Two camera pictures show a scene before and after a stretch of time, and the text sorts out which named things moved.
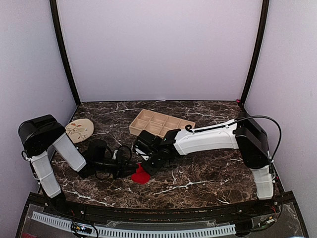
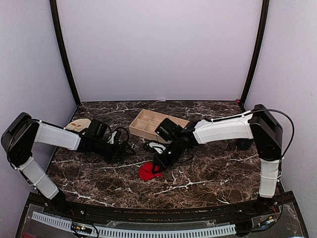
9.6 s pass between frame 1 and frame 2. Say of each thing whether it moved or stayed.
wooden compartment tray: stayed
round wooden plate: stayed
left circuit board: stayed
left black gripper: moved
